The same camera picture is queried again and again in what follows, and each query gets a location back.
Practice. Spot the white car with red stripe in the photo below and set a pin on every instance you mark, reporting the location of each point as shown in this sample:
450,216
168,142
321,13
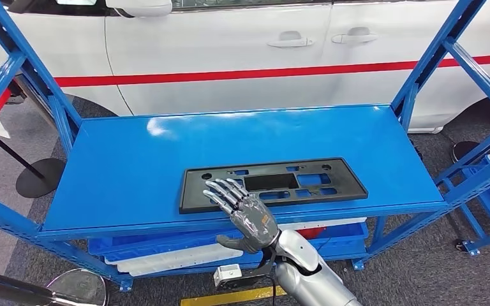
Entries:
228,50

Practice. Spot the black plastic plate part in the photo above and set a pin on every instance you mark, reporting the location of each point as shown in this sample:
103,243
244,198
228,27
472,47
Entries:
346,192

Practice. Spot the blue wheeled shelf rack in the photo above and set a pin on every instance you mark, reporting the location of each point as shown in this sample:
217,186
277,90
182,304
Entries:
470,247

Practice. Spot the blue metal shelf rack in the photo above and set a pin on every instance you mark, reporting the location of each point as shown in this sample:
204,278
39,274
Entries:
143,169

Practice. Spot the dark stanchion post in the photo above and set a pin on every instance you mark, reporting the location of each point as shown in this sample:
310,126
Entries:
42,177

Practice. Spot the chrome stanchion post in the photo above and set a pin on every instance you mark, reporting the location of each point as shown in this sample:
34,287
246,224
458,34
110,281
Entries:
80,287

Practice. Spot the red part in crate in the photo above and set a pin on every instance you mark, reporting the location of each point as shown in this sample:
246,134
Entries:
312,233

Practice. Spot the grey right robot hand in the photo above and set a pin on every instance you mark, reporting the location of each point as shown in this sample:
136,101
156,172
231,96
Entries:
253,224

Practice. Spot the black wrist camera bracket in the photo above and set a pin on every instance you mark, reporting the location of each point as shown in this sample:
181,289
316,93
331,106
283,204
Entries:
262,270

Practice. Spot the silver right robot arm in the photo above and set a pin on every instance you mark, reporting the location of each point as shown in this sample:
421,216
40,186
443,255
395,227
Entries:
312,283

